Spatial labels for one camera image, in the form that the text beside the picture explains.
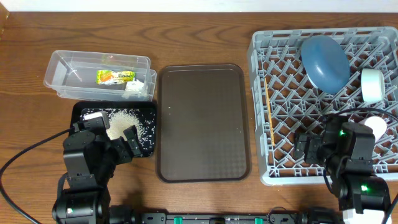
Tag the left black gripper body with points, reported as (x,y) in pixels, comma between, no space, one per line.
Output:
(119,153)

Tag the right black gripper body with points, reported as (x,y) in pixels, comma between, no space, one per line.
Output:
(317,152)

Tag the white rice pile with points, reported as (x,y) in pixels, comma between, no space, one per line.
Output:
(123,118)

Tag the green orange snack wrapper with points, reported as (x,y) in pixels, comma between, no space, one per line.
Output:
(109,77)

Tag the white tissue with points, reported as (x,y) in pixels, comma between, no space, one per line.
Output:
(133,88)

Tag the wooden chopstick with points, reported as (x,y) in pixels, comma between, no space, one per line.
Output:
(269,114)

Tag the pink white cup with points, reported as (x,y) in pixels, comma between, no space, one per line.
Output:
(377,124)

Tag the dark blue plate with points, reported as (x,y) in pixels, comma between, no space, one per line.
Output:
(325,63)

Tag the light blue bowl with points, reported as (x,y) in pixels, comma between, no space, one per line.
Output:
(372,85)

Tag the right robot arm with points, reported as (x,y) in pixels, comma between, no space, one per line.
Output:
(345,149)

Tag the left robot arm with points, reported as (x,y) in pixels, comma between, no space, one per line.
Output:
(91,157)

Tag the grey dishwasher rack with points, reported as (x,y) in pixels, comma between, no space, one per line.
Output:
(297,106)

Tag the black plastic tray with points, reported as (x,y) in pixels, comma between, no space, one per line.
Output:
(78,107)

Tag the clear plastic bin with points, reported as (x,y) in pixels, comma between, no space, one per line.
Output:
(72,74)

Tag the brown serving tray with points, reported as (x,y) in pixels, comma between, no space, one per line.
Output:
(203,133)

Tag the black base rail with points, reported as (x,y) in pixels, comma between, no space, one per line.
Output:
(272,218)

